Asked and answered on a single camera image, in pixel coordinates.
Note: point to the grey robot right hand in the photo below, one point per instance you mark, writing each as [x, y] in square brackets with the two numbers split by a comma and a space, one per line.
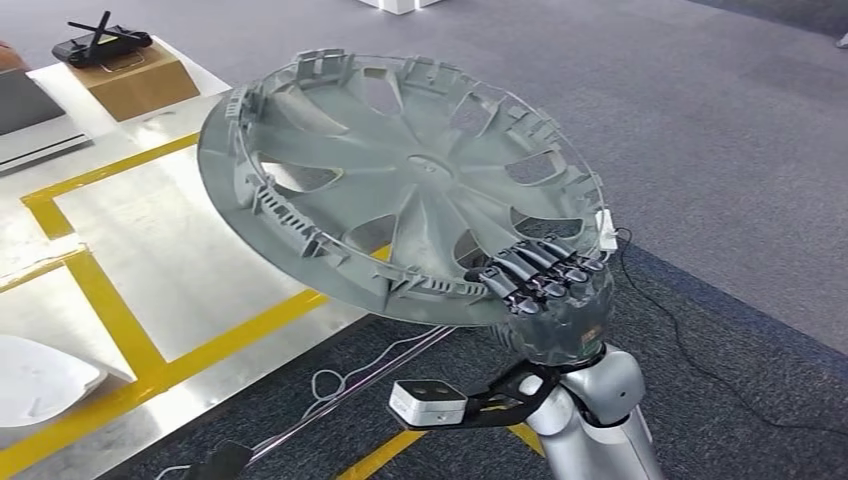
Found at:
[563, 324]

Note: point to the grey plastic wheel cover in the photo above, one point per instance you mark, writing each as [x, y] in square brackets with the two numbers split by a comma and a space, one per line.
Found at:
[411, 185]

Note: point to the white plastic cover part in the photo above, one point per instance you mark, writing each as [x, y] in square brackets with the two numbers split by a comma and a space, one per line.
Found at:
[40, 381]

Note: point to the white lit plinth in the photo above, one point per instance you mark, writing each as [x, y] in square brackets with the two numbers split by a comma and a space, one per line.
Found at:
[397, 5]

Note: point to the brown cardboard box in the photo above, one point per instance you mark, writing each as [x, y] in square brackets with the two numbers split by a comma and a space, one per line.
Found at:
[139, 89]

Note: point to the black remote controller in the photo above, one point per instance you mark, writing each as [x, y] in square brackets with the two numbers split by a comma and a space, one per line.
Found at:
[99, 48]

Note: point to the white flat box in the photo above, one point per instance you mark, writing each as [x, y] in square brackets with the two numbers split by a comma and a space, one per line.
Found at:
[40, 142]

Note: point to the black right wrist camera bracket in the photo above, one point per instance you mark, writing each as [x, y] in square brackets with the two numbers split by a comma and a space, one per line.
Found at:
[510, 394]

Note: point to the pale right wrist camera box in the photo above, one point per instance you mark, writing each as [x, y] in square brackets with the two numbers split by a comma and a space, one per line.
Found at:
[427, 404]

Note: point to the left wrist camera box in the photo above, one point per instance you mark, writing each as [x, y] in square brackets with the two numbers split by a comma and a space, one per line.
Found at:
[222, 462]

